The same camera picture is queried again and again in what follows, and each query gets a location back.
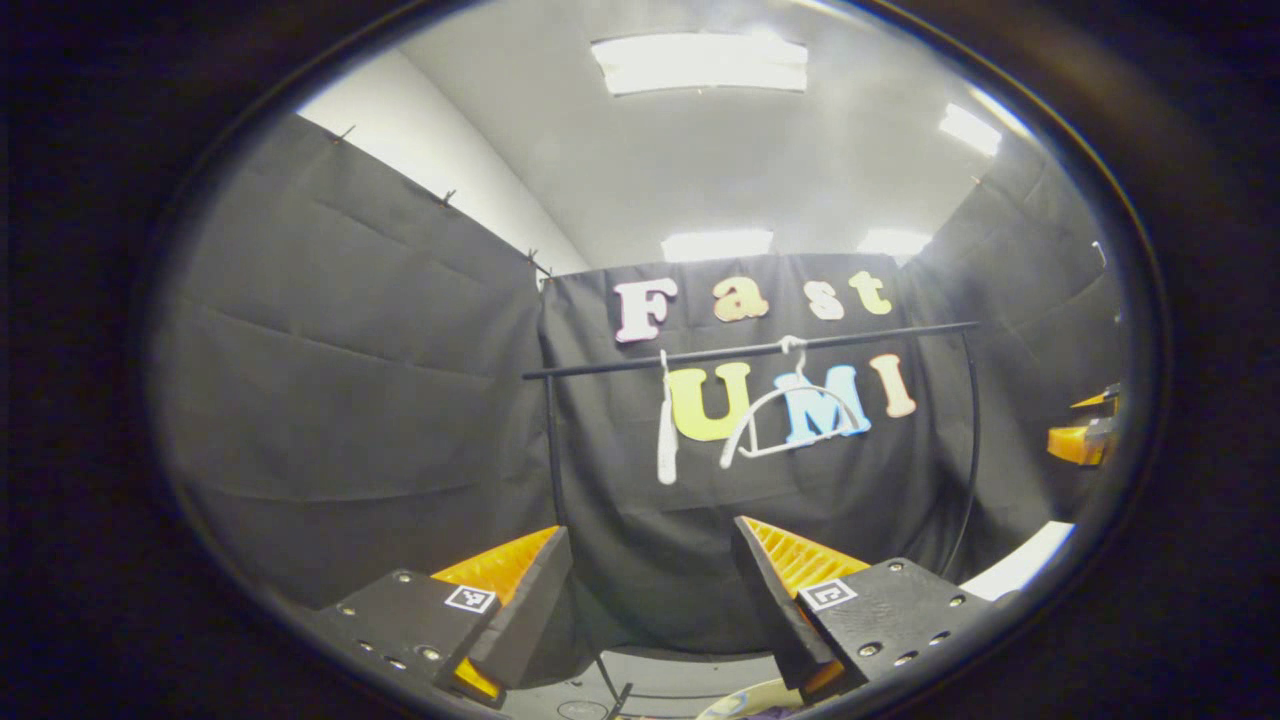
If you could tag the large ceiling light panel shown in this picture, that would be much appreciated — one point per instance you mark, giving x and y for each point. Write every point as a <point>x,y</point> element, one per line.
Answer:
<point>700,64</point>

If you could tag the white clothes hanger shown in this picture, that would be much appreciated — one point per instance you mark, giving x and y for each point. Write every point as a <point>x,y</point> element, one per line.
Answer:
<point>745,415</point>
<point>666,450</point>

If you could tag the white board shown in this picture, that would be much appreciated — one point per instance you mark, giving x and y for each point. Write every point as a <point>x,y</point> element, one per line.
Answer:
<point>1018,562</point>

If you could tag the round laundry hamper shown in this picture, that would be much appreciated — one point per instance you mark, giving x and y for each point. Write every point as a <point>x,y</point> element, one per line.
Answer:
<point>730,700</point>

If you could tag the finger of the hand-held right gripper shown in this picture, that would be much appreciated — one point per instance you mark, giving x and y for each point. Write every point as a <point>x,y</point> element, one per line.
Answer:
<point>1072,445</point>
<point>1098,400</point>

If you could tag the black clothes rack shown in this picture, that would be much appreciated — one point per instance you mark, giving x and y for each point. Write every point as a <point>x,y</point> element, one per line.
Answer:
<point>720,352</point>

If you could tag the black backdrop cloth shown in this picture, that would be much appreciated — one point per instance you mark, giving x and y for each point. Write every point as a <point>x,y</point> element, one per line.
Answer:
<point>350,400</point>

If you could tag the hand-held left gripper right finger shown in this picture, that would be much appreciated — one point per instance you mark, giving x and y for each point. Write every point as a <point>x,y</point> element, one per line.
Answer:
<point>772,598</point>

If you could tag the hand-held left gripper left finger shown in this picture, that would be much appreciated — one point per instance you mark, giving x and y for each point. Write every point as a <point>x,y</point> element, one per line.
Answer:
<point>525,610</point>

